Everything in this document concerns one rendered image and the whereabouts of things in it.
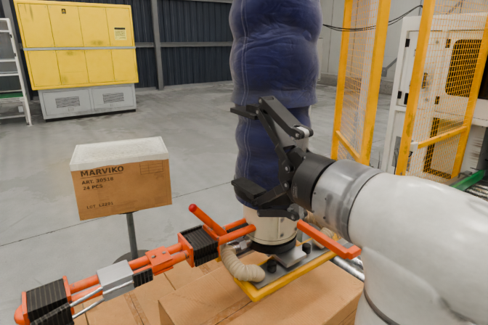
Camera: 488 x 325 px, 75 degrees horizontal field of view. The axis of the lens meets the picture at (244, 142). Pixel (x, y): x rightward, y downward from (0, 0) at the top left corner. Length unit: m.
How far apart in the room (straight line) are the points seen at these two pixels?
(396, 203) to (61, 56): 7.80
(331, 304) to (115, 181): 1.57
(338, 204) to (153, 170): 1.95
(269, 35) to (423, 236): 0.56
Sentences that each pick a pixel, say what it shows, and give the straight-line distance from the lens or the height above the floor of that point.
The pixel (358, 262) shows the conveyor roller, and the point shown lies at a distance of 2.04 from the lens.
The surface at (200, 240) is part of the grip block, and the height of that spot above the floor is 1.25.
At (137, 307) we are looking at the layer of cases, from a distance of 1.76.
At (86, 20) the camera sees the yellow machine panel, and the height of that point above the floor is 2.12.
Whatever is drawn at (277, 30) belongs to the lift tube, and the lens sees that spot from 0.76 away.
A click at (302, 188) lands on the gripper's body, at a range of 0.40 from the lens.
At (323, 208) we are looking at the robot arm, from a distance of 0.38.
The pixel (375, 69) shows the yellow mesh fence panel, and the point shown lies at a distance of 1.99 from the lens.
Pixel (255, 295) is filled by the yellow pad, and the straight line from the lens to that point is 0.92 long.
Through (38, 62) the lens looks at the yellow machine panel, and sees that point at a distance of 7.94.
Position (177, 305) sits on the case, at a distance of 1.16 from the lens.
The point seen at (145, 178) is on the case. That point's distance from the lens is 2.26.
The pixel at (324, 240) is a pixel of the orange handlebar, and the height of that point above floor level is 1.24.
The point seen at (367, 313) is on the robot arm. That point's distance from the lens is 0.40.
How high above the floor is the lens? 1.76
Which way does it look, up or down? 18 degrees down
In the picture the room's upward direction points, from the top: straight up
